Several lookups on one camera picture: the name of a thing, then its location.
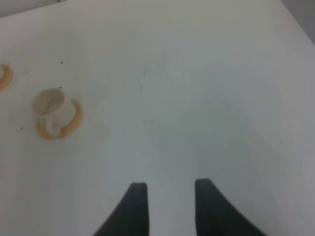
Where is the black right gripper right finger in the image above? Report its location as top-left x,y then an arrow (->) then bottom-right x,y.
194,178 -> 265,236

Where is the orange saucer near teapot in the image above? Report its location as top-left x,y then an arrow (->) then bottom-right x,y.
0,64 -> 13,90

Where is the orange saucer on right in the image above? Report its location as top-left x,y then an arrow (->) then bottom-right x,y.
35,100 -> 84,140

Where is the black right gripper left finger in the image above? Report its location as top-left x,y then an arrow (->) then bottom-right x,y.
94,182 -> 149,236

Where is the white teacup on right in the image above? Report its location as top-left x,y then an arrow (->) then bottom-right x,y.
32,88 -> 76,137

